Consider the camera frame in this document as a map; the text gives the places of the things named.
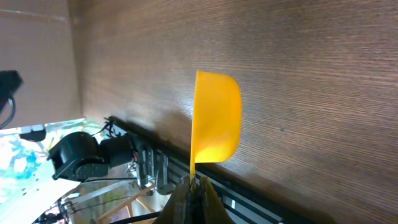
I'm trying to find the yellow plastic measuring scoop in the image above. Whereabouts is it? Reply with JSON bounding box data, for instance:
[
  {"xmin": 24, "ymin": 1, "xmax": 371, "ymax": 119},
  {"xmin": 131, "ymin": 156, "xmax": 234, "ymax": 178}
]
[{"xmin": 190, "ymin": 71, "xmax": 242, "ymax": 184}]

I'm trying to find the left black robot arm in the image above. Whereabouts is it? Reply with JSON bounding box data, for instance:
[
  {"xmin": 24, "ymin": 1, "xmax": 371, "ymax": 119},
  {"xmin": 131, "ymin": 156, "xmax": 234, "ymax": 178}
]
[{"xmin": 47, "ymin": 119, "xmax": 145, "ymax": 182}]

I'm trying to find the left black camera cable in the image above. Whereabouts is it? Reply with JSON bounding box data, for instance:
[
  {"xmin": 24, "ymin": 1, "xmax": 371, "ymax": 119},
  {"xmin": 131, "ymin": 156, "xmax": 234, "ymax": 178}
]
[{"xmin": 0, "ymin": 95, "xmax": 16, "ymax": 130}]

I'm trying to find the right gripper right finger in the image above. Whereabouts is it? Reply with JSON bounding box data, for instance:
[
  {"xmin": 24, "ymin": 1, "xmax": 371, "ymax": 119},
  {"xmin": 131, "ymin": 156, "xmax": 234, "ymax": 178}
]
[{"xmin": 197, "ymin": 177, "xmax": 235, "ymax": 224}]

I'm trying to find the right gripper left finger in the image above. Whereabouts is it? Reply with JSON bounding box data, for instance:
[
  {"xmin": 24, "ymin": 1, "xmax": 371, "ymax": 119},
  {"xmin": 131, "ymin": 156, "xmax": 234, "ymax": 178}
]
[{"xmin": 153, "ymin": 175, "xmax": 192, "ymax": 224}]

